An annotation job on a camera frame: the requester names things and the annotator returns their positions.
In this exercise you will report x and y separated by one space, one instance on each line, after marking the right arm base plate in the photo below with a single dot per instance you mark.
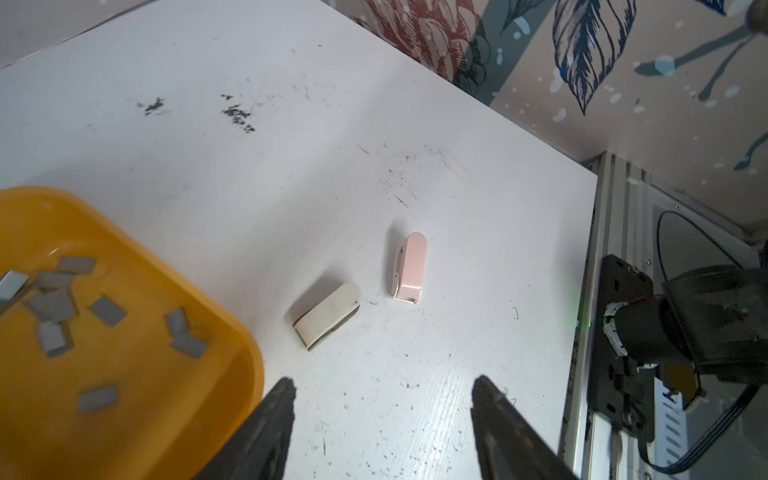
619 388

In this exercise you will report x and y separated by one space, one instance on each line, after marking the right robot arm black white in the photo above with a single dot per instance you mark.
714 318

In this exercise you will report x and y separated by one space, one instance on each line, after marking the yellow plastic tray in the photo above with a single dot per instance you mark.
173 412

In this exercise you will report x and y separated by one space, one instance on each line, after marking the grey staple strip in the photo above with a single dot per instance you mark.
76 265
53 338
176 322
106 310
189 345
55 306
97 398

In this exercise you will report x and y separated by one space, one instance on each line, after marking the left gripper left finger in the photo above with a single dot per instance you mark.
259 447

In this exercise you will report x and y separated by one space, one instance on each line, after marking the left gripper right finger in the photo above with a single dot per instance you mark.
507 446

